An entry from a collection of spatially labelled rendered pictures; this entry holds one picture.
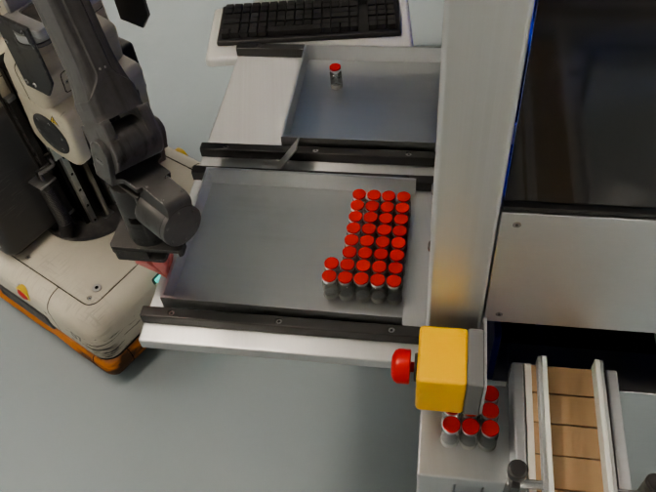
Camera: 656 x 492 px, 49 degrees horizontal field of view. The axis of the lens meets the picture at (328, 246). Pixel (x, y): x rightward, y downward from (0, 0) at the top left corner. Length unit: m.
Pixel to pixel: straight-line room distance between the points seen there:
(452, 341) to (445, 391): 0.06
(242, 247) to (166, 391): 0.99
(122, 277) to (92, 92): 1.10
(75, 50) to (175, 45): 2.28
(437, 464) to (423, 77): 0.74
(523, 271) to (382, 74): 0.69
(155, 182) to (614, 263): 0.52
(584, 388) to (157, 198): 0.55
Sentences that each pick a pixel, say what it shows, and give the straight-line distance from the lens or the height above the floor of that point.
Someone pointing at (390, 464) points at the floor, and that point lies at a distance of 1.85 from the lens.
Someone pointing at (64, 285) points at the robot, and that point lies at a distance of 1.97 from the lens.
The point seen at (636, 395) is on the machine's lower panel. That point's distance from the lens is 1.00.
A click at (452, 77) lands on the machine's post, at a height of 1.36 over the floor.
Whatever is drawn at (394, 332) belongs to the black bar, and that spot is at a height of 0.90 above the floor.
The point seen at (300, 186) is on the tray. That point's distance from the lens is 1.17.
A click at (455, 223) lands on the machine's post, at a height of 1.19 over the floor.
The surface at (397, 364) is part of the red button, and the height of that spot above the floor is 1.01.
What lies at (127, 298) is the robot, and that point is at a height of 0.26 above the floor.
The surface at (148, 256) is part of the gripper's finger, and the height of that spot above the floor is 0.98.
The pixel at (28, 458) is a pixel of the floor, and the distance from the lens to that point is 2.08.
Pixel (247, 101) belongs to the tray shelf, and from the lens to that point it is 1.35.
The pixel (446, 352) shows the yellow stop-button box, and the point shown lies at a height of 1.03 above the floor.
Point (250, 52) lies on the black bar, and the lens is 1.45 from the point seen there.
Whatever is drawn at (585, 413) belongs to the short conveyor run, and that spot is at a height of 0.93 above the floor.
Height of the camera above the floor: 1.72
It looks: 51 degrees down
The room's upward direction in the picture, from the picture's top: 7 degrees counter-clockwise
